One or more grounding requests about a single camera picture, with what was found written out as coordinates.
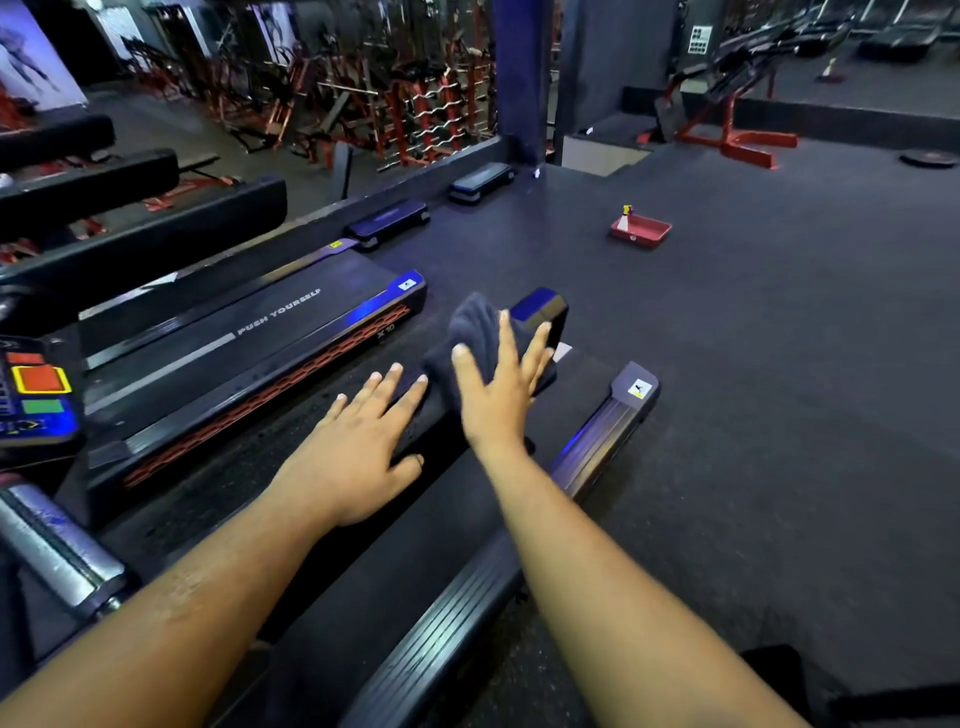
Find person's right hand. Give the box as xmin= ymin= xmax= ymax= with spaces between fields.
xmin=450 ymin=310 xmax=557 ymax=453

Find person's left hand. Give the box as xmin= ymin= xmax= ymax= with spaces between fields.
xmin=270 ymin=363 xmax=430 ymax=531

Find dark grey cleaning cloth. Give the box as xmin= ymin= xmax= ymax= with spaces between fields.
xmin=420 ymin=291 xmax=561 ymax=415

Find person's left forearm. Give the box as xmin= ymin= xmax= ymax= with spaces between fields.
xmin=0 ymin=480 xmax=343 ymax=728

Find person's right forearm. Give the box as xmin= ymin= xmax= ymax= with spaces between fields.
xmin=468 ymin=438 xmax=813 ymax=728

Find black treadmill with red mesh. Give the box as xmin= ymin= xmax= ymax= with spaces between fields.
xmin=78 ymin=238 xmax=429 ymax=528

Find black treadmill with grey rails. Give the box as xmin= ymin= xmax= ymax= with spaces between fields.
xmin=97 ymin=288 xmax=662 ymax=728

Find red plastic tray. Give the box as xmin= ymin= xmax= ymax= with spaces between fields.
xmin=608 ymin=213 xmax=674 ymax=249

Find black aerobic step platform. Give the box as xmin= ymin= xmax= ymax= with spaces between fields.
xmin=344 ymin=198 xmax=432 ymax=250
xmin=448 ymin=162 xmax=517 ymax=206

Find rack of curl bars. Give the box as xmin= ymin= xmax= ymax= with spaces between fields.
xmin=373 ymin=63 xmax=498 ymax=168

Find blue pillar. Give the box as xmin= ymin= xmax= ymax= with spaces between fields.
xmin=491 ymin=0 xmax=557 ymax=168

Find red and black weight bench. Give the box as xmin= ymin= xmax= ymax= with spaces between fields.
xmin=637 ymin=41 xmax=801 ymax=171

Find treadmill console with coloured buttons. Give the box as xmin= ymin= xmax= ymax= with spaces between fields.
xmin=0 ymin=333 xmax=85 ymax=453

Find red gym machines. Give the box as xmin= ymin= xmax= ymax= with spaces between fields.
xmin=120 ymin=0 xmax=391 ymax=162

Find row of black treadmills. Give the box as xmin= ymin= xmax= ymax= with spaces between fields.
xmin=780 ymin=0 xmax=960 ymax=64

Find silver treadmill handlebar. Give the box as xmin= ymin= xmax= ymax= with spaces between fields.
xmin=0 ymin=480 xmax=142 ymax=622

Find white wall poster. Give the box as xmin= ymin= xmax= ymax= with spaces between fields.
xmin=0 ymin=0 xmax=89 ymax=114

